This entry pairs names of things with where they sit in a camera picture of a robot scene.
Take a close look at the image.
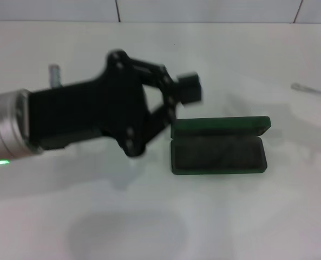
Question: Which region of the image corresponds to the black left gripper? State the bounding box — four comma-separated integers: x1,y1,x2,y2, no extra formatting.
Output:
27,50,178,158

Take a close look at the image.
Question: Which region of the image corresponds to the green glasses case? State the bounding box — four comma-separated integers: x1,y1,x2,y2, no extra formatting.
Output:
170,115,272,177

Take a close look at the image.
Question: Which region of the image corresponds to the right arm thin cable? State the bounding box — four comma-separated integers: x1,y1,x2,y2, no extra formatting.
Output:
290,82,321,96

